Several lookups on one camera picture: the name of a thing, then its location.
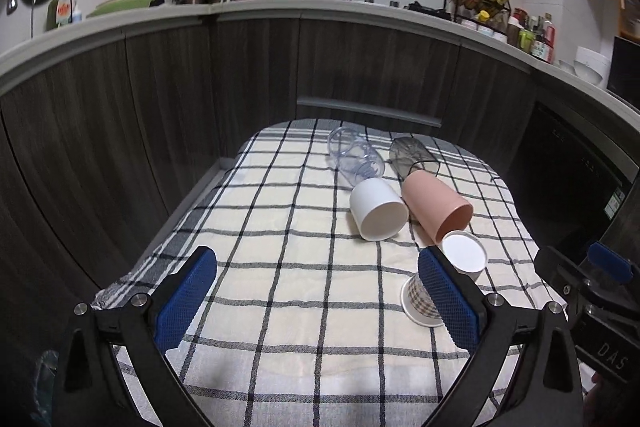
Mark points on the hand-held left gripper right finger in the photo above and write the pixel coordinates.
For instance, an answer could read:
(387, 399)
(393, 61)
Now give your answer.
(447, 302)

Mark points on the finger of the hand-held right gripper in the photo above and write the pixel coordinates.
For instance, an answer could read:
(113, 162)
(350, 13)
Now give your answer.
(555, 269)
(607, 262)

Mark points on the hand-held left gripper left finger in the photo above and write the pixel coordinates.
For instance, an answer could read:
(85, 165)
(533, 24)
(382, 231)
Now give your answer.
(185, 302)

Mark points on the plaid paper cup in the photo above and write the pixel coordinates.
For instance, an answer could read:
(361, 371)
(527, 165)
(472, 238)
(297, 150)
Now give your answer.
(462, 257)

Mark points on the pink plastic cup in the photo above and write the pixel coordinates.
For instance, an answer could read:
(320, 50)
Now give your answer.
(435, 204)

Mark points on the white plastic cup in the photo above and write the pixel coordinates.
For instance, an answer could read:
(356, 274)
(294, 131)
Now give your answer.
(377, 212)

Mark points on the dark smoky plastic cup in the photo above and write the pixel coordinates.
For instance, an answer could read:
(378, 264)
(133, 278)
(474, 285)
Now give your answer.
(412, 157)

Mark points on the clear plastic cup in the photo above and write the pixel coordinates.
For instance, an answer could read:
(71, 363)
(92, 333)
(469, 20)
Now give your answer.
(352, 157)

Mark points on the black built-in oven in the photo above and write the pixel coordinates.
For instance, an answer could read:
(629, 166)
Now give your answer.
(575, 162)

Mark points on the black checked white tablecloth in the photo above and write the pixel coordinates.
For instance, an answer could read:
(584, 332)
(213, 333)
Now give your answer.
(300, 257)

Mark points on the stack of white bowls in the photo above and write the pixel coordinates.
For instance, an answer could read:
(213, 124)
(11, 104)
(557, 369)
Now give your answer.
(592, 64)

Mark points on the dark wood kitchen cabinet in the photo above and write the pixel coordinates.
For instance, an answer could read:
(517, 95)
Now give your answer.
(150, 107)

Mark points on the black microwave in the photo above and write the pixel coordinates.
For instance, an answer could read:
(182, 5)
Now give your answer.
(625, 64)

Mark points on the red label sauce bottle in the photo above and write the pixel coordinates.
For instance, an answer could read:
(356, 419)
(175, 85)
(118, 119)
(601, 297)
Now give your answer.
(545, 42)

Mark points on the dark sauce bottle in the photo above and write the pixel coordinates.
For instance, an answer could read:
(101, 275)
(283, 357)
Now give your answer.
(515, 29)

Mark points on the green tray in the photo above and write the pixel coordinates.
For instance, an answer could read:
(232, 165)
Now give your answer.
(122, 5)

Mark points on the green dish soap bottle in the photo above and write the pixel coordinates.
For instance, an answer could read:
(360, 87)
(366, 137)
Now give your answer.
(62, 11)

